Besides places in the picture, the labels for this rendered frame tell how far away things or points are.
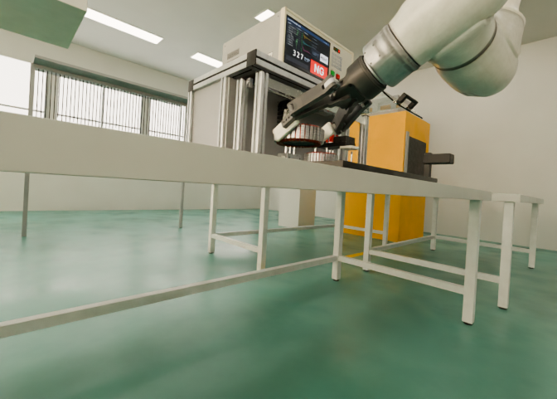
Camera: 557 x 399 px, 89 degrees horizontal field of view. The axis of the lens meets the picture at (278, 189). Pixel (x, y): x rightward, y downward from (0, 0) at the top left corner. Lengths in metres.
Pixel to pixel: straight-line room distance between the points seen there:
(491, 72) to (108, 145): 0.59
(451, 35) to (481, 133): 5.79
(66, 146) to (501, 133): 6.16
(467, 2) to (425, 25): 0.05
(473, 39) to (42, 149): 0.56
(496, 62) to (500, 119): 5.68
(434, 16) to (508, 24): 0.17
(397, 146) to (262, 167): 4.30
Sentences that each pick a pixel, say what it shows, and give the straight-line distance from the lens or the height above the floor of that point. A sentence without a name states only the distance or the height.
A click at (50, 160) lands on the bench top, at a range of 0.33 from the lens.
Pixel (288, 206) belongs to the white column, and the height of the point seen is 0.38.
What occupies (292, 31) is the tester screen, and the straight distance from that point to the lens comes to 1.15.
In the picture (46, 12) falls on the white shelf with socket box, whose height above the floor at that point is 1.17.
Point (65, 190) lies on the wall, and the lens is 7.05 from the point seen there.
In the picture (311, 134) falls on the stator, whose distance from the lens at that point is 0.60.
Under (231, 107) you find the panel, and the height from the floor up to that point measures 0.97.
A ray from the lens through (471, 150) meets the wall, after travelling 6.28.
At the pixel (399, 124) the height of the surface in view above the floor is 1.76.
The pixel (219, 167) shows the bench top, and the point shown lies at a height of 0.72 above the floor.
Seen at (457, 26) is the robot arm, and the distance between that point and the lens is 0.53.
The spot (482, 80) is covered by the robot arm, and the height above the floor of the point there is 0.91.
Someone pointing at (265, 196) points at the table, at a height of 0.63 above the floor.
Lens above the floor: 0.70
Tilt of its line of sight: level
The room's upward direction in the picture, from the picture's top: 3 degrees clockwise
